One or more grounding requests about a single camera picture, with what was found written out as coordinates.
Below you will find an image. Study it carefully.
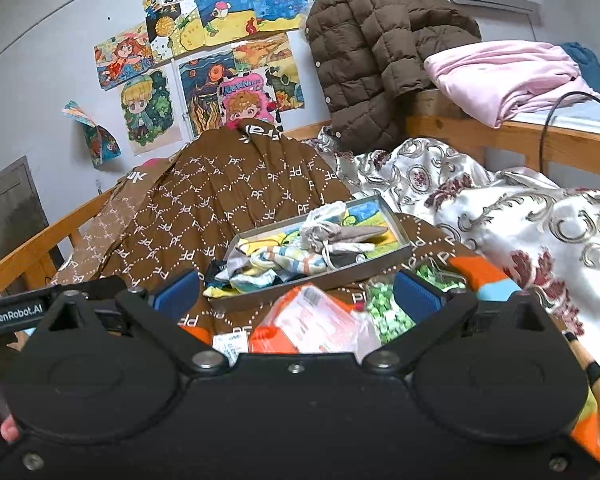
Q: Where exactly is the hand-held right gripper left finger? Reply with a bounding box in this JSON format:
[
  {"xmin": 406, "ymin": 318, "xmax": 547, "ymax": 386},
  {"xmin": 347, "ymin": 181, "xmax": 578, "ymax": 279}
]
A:
[{"xmin": 45, "ymin": 269, "xmax": 228, "ymax": 376}]

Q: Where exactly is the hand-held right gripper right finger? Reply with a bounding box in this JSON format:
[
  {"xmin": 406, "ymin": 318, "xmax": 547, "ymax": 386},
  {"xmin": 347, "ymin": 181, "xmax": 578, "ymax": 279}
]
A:
[{"xmin": 362, "ymin": 269, "xmax": 551, "ymax": 376}]

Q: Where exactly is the green patterned cloth bag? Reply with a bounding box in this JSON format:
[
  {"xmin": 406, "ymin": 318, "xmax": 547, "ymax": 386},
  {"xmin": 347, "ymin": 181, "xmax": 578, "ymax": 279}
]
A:
[{"xmin": 362, "ymin": 265, "xmax": 468, "ymax": 346}]

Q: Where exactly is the white drawstring bag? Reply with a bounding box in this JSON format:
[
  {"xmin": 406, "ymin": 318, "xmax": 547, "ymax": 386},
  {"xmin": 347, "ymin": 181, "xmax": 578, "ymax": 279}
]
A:
[{"xmin": 300, "ymin": 222, "xmax": 378, "ymax": 273}]

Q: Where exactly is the metal tray with colourful lining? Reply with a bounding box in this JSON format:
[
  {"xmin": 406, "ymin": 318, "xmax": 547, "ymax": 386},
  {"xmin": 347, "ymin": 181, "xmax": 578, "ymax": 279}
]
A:
[{"xmin": 202, "ymin": 192, "xmax": 413, "ymax": 313}]

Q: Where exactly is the striped colourful cloth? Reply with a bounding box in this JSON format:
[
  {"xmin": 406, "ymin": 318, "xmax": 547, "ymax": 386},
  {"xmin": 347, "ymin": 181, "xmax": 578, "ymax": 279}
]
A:
[{"xmin": 215, "ymin": 232, "xmax": 331, "ymax": 293}]

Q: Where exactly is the orange clear plastic packet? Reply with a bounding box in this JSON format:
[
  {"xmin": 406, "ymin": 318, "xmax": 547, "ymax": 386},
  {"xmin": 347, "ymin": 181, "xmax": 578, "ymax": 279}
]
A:
[{"xmin": 250, "ymin": 282, "xmax": 368, "ymax": 356}]

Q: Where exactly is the person's left hand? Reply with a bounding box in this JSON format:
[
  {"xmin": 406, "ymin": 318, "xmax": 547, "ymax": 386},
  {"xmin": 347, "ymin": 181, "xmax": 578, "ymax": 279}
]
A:
[{"xmin": 0, "ymin": 396, "xmax": 22, "ymax": 445}]

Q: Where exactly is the colourful patchwork blanket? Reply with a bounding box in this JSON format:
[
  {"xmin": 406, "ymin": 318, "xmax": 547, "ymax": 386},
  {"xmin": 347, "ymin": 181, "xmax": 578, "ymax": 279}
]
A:
[{"xmin": 0, "ymin": 255, "xmax": 600, "ymax": 466}]

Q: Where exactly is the white labelled packet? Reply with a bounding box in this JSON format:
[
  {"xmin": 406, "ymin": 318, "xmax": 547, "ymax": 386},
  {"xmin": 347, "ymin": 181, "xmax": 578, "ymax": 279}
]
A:
[{"xmin": 212, "ymin": 332, "xmax": 253, "ymax": 366}]

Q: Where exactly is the grey door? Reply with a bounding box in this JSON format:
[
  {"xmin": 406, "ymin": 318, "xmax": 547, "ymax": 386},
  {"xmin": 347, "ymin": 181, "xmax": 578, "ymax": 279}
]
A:
[{"xmin": 0, "ymin": 156, "xmax": 51, "ymax": 281}]

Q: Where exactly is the brown patterned quilt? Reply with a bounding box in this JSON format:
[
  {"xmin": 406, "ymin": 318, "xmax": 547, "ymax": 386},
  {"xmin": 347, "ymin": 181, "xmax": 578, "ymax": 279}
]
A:
[{"xmin": 55, "ymin": 120, "xmax": 461, "ymax": 356}]

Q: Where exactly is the white floral satin quilt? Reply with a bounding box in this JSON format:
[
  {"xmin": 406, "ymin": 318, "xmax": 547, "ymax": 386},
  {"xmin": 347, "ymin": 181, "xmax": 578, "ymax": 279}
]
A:
[{"xmin": 312, "ymin": 127, "xmax": 600, "ymax": 356}]

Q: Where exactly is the crumpled loose paper drawing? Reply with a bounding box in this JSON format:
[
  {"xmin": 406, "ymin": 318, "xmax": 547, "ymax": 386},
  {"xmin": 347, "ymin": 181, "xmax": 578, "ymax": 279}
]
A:
[{"xmin": 61, "ymin": 101, "xmax": 122, "ymax": 170}]

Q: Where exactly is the pink folded blanket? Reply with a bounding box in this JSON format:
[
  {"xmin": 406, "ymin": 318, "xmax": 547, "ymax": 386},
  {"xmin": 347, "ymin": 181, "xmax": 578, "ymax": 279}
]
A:
[{"xmin": 424, "ymin": 41, "xmax": 596, "ymax": 129}]

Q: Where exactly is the white bed sheet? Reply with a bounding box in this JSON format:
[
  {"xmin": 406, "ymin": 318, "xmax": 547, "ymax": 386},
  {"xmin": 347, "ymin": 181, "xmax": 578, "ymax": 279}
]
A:
[{"xmin": 500, "ymin": 95, "xmax": 600, "ymax": 133}]

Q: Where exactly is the brown puffer jacket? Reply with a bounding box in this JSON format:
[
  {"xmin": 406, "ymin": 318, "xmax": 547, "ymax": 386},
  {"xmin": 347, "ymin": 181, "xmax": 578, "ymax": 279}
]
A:
[{"xmin": 306, "ymin": 0, "xmax": 482, "ymax": 153}]

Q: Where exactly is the blue garment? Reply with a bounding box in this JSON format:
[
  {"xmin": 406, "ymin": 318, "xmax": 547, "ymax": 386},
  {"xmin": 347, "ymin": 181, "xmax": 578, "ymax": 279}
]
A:
[{"xmin": 560, "ymin": 42, "xmax": 600, "ymax": 97}]

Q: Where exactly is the wooden bed frame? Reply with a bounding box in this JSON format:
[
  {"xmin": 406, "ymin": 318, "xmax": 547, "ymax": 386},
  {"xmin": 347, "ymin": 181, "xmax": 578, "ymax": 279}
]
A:
[{"xmin": 0, "ymin": 87, "xmax": 600, "ymax": 296}]

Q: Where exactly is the group of colourful wall drawings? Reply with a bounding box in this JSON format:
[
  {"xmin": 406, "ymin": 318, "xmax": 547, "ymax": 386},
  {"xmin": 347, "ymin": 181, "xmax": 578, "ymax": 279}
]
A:
[{"xmin": 94, "ymin": 0, "xmax": 411, "ymax": 156}]

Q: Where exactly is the black cable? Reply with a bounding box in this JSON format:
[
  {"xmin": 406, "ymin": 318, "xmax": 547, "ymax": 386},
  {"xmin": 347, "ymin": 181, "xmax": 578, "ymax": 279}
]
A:
[{"xmin": 539, "ymin": 91, "xmax": 600, "ymax": 176}]

